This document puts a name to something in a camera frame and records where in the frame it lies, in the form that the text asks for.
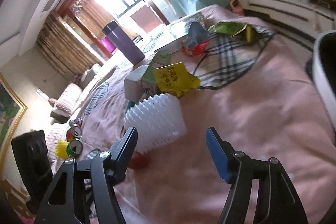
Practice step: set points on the green drink carton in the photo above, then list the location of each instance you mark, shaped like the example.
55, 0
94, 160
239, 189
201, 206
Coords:
160, 59

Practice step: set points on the white book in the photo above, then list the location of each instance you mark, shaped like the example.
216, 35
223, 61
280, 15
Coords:
169, 38

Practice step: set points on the white tissue box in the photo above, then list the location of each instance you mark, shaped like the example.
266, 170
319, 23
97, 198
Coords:
133, 86

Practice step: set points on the plaid cloth mat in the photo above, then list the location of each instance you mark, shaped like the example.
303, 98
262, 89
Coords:
226, 59

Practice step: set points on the red crumpled can wrapper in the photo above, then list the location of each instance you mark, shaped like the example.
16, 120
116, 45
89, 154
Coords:
196, 41

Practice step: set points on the white TV cabinet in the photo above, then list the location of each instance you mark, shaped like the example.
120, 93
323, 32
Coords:
308, 18

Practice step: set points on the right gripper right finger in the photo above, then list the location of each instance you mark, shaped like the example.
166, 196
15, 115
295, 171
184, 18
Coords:
277, 198

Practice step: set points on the red drink can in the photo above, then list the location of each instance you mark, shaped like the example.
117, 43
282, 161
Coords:
74, 132

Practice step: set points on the pink table cloth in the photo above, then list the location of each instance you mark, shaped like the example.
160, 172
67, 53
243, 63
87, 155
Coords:
273, 110

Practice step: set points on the gold picture frame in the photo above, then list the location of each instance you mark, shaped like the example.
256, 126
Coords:
12, 111

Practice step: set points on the yellow snack packet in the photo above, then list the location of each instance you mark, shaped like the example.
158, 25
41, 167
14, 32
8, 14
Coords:
175, 80

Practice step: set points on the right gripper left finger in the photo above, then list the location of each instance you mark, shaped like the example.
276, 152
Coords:
79, 184

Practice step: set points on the brown striped curtain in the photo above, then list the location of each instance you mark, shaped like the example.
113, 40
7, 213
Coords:
64, 49

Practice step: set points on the green snack bag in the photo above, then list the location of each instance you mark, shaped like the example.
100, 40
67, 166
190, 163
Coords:
240, 30

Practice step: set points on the pink sofa cushion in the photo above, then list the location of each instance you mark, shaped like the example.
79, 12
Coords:
66, 103

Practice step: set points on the green drink can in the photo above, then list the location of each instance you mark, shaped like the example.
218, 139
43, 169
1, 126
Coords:
74, 148

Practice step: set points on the pink kettlebell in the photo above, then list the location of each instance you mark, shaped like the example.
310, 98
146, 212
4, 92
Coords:
236, 8

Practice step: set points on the yellow brush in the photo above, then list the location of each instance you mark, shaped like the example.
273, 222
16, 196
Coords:
61, 149

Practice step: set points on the purple thermos bottle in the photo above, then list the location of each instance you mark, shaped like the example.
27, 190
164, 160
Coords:
123, 42

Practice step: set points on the white rimmed trash bin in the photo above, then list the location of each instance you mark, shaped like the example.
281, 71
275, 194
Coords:
321, 69

